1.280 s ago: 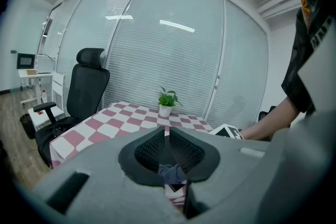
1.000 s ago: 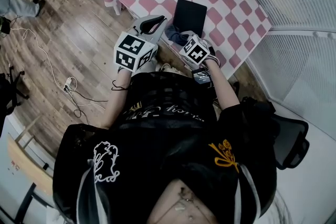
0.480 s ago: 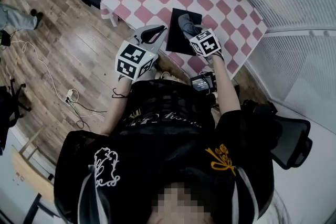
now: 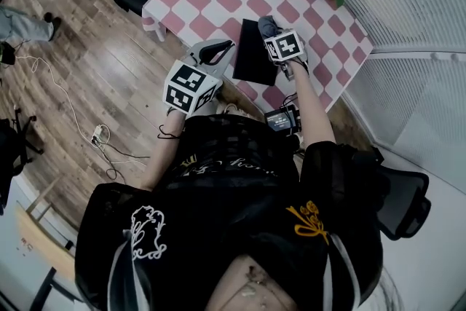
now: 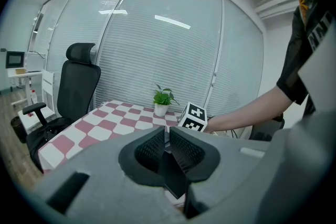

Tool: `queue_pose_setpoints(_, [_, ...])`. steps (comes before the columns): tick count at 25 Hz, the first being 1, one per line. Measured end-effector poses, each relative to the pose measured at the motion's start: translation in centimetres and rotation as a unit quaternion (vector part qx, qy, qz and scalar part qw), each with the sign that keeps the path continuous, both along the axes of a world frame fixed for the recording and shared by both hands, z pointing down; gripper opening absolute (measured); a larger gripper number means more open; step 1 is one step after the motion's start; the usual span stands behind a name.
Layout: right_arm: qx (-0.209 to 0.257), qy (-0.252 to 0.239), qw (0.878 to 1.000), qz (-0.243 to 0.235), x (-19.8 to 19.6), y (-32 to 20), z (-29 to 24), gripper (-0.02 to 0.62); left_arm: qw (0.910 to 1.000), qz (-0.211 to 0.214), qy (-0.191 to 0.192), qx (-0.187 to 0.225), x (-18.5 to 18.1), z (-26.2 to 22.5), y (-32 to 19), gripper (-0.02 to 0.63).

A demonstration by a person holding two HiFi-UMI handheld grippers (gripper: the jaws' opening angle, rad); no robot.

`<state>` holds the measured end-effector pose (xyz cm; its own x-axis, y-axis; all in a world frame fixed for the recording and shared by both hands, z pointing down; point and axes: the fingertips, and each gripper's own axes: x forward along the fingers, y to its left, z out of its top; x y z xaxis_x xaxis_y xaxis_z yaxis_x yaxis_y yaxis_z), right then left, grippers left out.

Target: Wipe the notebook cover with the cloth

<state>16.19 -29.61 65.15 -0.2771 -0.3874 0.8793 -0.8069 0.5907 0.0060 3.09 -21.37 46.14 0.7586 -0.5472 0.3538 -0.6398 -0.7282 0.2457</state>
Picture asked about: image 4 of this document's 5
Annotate white window blinds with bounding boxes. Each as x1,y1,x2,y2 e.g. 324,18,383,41
276,0,466,194

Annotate white floor cable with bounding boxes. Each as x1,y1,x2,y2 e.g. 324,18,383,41
14,54,111,151

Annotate black hair tie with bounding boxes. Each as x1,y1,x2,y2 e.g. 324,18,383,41
157,124,181,141

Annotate black cloth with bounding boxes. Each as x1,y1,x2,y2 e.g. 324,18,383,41
232,18,280,87

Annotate light wooden desk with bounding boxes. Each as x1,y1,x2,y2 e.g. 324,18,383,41
14,206,78,282

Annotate black waist recorder with screen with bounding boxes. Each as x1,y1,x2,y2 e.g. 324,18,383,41
263,103,303,138

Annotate black mesh office chair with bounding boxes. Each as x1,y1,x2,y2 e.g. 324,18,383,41
374,144,433,242

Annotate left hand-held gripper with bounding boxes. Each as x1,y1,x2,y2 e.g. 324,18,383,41
162,39,237,117

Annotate blue-grey cloth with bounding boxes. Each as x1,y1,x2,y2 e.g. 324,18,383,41
257,15,285,39

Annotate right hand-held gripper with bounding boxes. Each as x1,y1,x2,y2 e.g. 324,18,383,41
263,29,311,82

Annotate white power strip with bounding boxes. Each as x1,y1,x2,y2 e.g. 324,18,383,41
90,124,111,149

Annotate person's left forearm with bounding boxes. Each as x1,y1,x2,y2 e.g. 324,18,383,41
139,108,187,192

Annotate black floor cable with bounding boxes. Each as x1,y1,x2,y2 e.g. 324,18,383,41
95,141,151,184

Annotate person's black printed shirt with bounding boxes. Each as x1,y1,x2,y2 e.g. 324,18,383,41
74,114,385,311

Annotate black swivel chair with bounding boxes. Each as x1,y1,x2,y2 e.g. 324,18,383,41
0,108,45,216

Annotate person's right forearm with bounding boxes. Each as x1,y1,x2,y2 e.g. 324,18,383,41
291,63,337,151

